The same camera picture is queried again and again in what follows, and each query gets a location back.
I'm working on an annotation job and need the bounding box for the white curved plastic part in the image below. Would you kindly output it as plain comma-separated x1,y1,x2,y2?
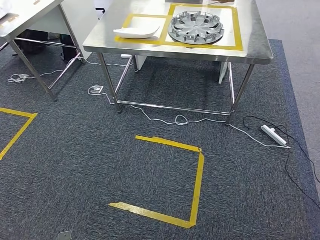
113,25,161,40

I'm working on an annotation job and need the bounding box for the stainless steel workbench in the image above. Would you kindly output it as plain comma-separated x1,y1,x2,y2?
82,0,274,126
0,0,86,103

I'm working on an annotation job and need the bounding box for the metal floor socket plate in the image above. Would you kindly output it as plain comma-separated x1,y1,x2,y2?
89,85,104,96

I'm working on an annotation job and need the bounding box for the grey wheel hubcap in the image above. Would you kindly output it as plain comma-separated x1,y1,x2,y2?
168,10,225,46

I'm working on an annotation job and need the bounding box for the white cabinet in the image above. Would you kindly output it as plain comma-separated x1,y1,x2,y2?
28,0,100,61

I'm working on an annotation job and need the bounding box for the white power strip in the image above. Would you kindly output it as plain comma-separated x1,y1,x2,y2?
260,124,288,147

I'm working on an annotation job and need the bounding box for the white floor cable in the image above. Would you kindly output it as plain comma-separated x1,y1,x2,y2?
7,56,136,84
87,86,291,150

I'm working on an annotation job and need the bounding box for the black floor cable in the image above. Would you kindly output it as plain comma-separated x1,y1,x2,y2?
242,115,320,211

